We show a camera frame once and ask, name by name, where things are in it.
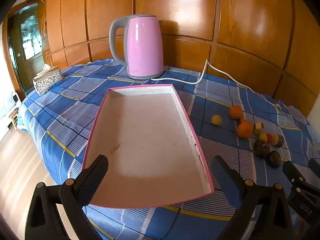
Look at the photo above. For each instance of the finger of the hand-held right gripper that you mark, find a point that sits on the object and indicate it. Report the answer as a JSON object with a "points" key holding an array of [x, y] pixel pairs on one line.
{"points": [[293, 172], [315, 166]]}

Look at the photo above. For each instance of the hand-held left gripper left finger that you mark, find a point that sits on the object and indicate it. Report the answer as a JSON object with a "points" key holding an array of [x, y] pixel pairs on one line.
{"points": [[95, 172]]}

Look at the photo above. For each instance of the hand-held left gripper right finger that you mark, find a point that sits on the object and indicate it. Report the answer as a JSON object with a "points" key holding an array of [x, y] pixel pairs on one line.
{"points": [[226, 180]]}

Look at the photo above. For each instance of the dark brown round fruit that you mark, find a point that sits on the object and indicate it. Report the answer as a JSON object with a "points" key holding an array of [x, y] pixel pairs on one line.
{"points": [[274, 158], [262, 148]]}

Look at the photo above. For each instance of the dark skinned cut cylinder piece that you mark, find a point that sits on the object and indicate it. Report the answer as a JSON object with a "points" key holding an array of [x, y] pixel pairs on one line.
{"points": [[278, 140]]}

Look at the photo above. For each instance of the small yellow fruit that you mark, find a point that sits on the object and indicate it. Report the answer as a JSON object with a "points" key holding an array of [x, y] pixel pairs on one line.
{"points": [[262, 137], [216, 120]]}

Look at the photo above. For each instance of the orange tangerine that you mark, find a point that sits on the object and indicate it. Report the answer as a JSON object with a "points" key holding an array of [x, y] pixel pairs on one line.
{"points": [[244, 130], [236, 112]]}

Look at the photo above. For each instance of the pink rimmed cardboard tray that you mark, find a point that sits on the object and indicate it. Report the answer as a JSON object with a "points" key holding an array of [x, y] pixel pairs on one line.
{"points": [[147, 150]]}

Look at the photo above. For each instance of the blue plaid tablecloth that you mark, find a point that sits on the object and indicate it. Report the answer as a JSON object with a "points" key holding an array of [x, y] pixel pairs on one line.
{"points": [[70, 120]]}

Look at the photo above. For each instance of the small wooden stool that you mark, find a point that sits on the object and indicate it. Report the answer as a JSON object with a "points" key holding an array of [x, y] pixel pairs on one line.
{"points": [[13, 120]]}

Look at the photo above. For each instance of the silver patterned tissue box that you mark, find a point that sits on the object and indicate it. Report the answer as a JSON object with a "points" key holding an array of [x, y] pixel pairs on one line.
{"points": [[47, 81]]}

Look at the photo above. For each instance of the light sofa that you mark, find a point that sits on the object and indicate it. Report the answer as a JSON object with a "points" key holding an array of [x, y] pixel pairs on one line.
{"points": [[6, 105]]}

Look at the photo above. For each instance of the pink electric kettle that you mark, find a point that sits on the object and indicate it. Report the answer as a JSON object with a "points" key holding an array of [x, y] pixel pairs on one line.
{"points": [[143, 47]]}

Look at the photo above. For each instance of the dark wooden glass door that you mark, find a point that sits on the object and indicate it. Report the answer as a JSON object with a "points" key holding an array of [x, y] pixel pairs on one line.
{"points": [[27, 45]]}

